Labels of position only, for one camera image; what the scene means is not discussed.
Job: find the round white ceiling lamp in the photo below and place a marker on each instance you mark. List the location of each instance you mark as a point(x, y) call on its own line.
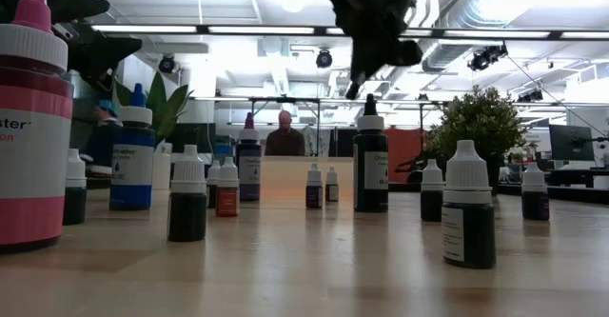
point(292, 2)

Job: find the snake plant in white pot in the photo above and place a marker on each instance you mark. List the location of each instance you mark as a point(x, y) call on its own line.
point(164, 117)

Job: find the large purple food coloring bottle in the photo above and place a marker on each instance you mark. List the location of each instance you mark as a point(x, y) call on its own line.
point(249, 174)

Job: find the person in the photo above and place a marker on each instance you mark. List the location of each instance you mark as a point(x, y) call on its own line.
point(101, 145)
point(284, 143)

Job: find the small dark bottle white cap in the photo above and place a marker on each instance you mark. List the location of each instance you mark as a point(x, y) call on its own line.
point(432, 205)
point(211, 198)
point(535, 205)
point(75, 203)
point(468, 231)
point(187, 217)

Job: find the small brown bottle white cap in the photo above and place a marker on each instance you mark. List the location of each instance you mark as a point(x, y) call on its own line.
point(331, 191)

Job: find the small orange bottle white cap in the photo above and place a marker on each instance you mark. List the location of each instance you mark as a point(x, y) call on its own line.
point(227, 203)

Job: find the long ceiling light bar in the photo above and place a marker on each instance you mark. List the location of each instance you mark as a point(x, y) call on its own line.
point(157, 29)

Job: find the large pink food coloring bottle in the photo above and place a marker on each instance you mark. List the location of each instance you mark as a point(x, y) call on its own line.
point(33, 164)

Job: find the small purple bottle white cap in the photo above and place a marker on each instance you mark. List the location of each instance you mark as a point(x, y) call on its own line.
point(314, 195)

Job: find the orange translucent plastic bin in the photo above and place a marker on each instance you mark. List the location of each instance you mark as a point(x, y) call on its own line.
point(285, 179)

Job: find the large blue food coloring bottle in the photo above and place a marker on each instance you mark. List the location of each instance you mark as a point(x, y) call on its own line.
point(132, 164)

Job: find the red partition panel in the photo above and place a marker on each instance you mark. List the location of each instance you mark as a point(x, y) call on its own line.
point(404, 150)

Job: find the black monitor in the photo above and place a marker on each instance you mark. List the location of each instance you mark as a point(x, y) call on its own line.
point(571, 143)

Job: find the black ceiling spotlight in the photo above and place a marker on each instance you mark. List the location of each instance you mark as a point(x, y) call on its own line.
point(324, 58)
point(166, 64)
point(486, 57)
point(530, 95)

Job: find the bushy plant in black pot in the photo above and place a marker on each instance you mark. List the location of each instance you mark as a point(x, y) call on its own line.
point(476, 122)

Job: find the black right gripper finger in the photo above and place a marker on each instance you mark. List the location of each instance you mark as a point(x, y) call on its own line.
point(354, 84)
point(372, 72)

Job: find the large black food coloring bottle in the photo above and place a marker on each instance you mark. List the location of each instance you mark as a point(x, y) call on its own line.
point(370, 164)

